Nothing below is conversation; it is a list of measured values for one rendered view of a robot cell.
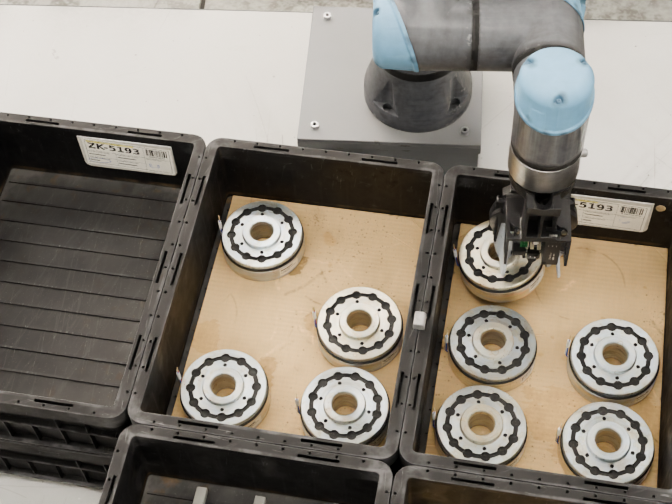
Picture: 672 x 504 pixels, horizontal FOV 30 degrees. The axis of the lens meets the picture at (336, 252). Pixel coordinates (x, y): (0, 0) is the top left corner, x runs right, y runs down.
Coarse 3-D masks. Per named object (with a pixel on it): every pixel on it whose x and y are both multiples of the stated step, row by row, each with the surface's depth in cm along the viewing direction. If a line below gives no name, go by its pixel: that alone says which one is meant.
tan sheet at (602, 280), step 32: (576, 256) 157; (608, 256) 157; (640, 256) 156; (544, 288) 155; (576, 288) 154; (608, 288) 154; (640, 288) 154; (448, 320) 153; (544, 320) 152; (576, 320) 152; (640, 320) 151; (544, 352) 150; (448, 384) 148; (544, 384) 147; (544, 416) 145; (640, 416) 144; (544, 448) 143; (608, 448) 142
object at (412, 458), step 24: (456, 168) 153; (480, 168) 153; (600, 192) 150; (624, 192) 150; (648, 192) 150; (432, 264) 145; (432, 288) 145; (432, 312) 142; (408, 408) 135; (408, 432) 134; (408, 456) 132; (432, 456) 132; (528, 480) 130; (552, 480) 130; (576, 480) 130; (600, 480) 130
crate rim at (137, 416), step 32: (320, 160) 155; (352, 160) 154; (384, 160) 154; (416, 160) 154; (192, 192) 153; (192, 224) 150; (416, 288) 145; (160, 320) 143; (160, 416) 136; (320, 448) 133; (352, 448) 133; (384, 448) 133
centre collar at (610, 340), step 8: (608, 336) 146; (616, 336) 146; (600, 344) 146; (608, 344) 146; (616, 344) 146; (624, 344) 146; (600, 352) 145; (632, 352) 145; (600, 360) 145; (632, 360) 144; (600, 368) 145; (608, 368) 144; (616, 368) 144; (624, 368) 144
